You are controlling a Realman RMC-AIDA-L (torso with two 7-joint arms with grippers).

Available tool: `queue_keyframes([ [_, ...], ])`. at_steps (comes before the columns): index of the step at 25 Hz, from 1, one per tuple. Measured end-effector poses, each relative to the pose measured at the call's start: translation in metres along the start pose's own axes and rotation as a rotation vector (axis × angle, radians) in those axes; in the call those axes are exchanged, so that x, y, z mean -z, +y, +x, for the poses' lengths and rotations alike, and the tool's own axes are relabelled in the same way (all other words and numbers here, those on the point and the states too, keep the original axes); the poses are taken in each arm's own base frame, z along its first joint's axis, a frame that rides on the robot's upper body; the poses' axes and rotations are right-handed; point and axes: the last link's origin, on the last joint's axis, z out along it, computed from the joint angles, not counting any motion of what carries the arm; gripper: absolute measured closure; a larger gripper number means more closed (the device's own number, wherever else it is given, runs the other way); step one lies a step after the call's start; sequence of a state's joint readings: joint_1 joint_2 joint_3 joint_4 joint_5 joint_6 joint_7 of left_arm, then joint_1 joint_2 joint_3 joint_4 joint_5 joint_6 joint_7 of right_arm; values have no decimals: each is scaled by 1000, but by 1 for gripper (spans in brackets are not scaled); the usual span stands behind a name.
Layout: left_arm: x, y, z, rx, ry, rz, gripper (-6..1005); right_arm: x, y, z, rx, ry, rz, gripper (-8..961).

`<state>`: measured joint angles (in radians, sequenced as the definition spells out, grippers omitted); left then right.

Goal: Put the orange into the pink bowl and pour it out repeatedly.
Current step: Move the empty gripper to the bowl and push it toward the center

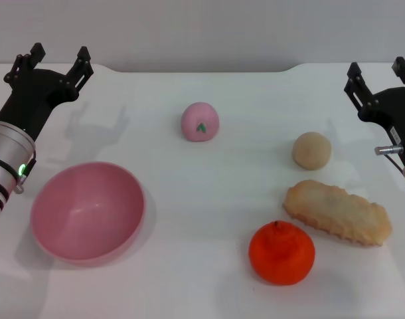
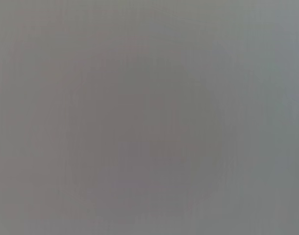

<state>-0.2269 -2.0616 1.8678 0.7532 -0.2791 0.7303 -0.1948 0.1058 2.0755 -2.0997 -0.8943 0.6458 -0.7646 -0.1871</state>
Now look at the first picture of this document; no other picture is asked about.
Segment pink plastic bowl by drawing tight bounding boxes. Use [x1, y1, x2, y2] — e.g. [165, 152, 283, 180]
[30, 161, 147, 266]

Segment orange toy fruit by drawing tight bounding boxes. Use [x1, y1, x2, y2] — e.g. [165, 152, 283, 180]
[248, 220, 316, 286]

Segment beige round bun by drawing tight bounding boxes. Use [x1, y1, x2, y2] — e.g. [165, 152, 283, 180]
[291, 131, 333, 171]

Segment arm cable with plug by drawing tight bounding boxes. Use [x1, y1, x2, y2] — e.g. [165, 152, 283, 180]
[374, 144, 405, 174]
[13, 151, 38, 194]

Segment long golden bread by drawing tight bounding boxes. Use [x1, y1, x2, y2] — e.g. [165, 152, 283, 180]
[282, 179, 393, 247]

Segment pink toy peach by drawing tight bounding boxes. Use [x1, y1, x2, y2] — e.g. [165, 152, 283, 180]
[181, 101, 220, 143]

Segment left arm cable with plug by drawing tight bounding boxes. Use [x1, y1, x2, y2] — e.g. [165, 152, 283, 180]
[13, 151, 38, 194]

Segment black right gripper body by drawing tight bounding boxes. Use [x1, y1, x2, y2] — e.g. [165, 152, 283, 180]
[357, 86, 405, 165]

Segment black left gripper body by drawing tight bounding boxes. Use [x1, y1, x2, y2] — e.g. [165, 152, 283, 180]
[0, 68, 79, 142]

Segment right arm cable with plug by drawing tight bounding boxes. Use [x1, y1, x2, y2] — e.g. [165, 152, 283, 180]
[374, 144, 405, 174]

